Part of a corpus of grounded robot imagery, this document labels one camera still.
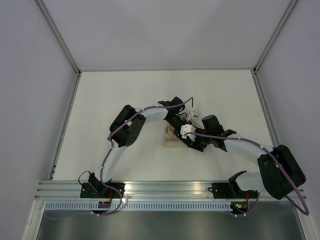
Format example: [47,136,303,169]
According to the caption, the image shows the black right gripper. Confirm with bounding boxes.
[187,126,213,153]

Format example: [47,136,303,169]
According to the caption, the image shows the beige cloth napkin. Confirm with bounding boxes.
[164,120,203,148]

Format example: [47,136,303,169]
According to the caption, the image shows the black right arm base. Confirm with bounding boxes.
[207,182,258,200]

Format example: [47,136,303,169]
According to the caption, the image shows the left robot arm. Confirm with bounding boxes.
[88,97,194,198]

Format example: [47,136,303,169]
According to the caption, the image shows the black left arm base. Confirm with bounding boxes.
[80,182,125,199]

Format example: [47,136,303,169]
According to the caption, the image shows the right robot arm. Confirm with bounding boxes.
[180,115,306,200]

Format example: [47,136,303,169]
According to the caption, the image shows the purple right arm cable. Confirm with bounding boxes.
[189,131,310,218]

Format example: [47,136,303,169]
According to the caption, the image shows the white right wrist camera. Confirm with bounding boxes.
[180,124,196,142]

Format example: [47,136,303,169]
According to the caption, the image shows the right aluminium frame post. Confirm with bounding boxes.
[252,0,299,75]

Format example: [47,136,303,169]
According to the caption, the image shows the aluminium frame post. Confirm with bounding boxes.
[34,0,81,76]
[252,0,299,75]

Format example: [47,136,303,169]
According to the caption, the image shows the aluminium front rail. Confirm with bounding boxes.
[34,179,308,202]

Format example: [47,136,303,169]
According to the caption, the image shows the white slotted cable duct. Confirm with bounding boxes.
[45,200,232,212]

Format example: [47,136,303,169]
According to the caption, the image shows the left aluminium frame post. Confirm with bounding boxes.
[34,0,81,76]

